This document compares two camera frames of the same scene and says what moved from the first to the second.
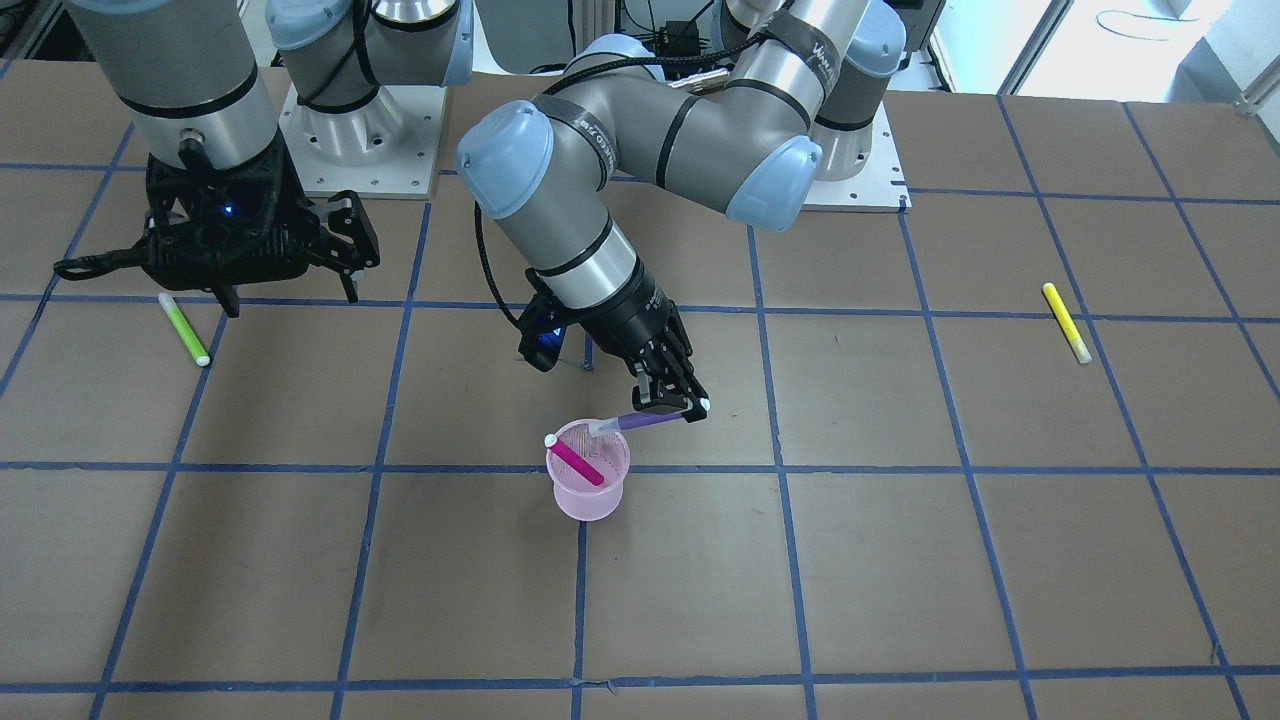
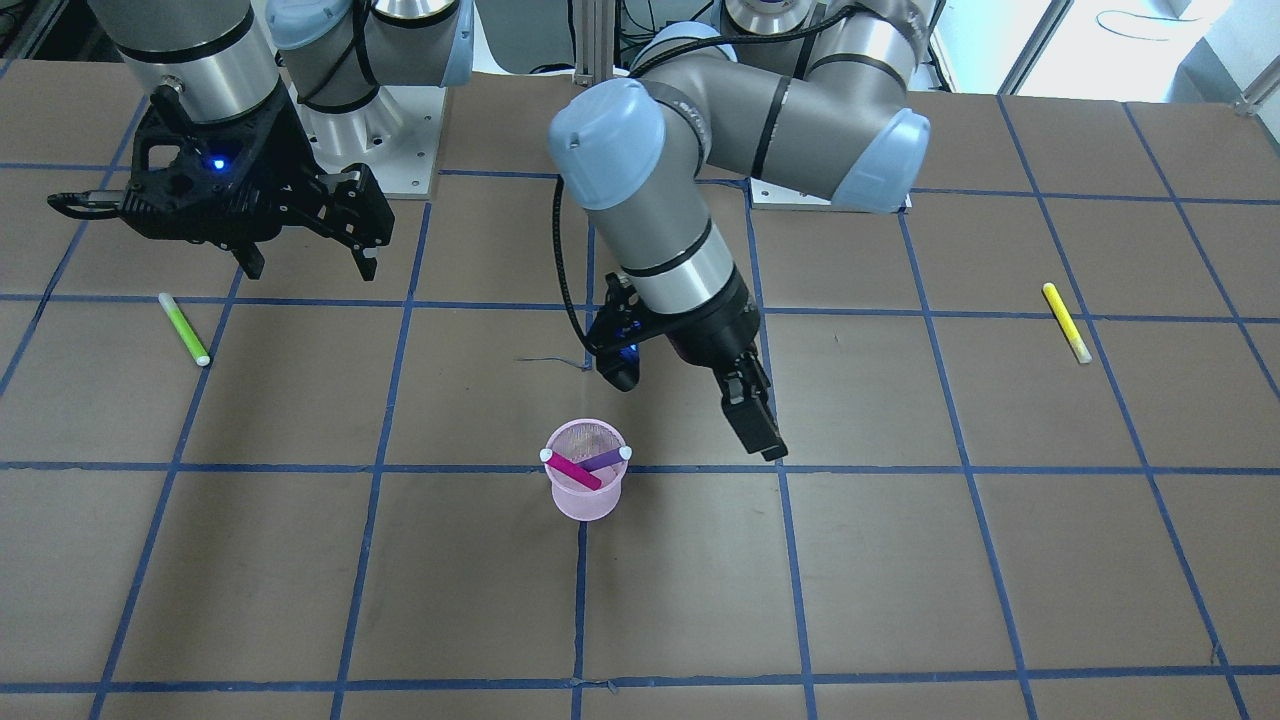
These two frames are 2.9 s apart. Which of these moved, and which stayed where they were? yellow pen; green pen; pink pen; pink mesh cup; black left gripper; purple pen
Moved: black left gripper; purple pen; pink pen
Stayed: green pen; pink mesh cup; yellow pen
